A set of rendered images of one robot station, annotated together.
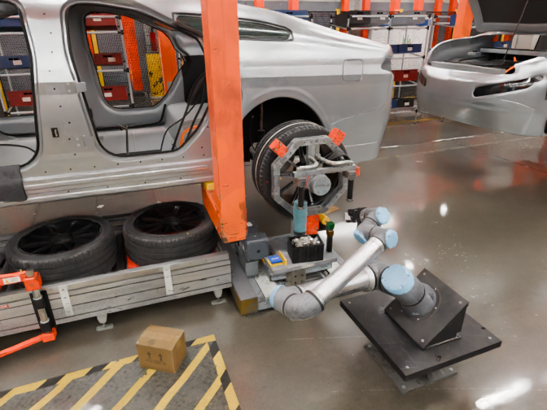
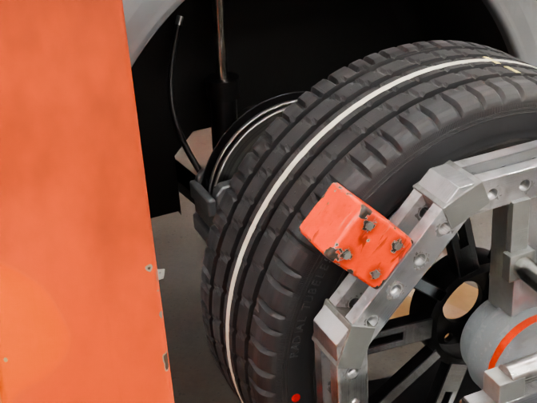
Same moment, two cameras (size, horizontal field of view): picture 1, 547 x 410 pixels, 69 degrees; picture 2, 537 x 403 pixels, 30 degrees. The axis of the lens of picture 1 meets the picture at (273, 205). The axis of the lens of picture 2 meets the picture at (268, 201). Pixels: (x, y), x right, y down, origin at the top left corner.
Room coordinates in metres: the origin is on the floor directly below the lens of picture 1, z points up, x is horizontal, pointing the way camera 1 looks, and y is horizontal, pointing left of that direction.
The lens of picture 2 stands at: (1.47, 0.10, 1.63)
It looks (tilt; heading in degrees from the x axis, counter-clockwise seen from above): 27 degrees down; 357
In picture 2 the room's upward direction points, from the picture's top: 4 degrees counter-clockwise
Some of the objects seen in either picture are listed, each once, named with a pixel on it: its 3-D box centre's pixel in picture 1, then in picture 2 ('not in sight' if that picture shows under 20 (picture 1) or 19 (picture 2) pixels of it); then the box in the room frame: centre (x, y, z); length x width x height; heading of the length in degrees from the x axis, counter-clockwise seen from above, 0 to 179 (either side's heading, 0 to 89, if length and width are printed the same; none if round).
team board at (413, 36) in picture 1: (397, 66); not in sight; (8.54, -2.54, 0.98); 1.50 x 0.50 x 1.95; 111
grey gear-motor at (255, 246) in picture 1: (250, 245); not in sight; (2.64, 0.18, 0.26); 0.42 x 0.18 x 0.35; 20
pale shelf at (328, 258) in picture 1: (300, 259); not in sight; (2.15, -0.17, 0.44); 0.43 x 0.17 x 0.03; 110
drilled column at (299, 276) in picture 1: (295, 290); not in sight; (2.14, -0.14, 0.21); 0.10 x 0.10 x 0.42; 20
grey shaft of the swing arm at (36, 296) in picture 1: (40, 305); not in sight; (1.89, 1.37, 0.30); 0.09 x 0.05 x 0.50; 110
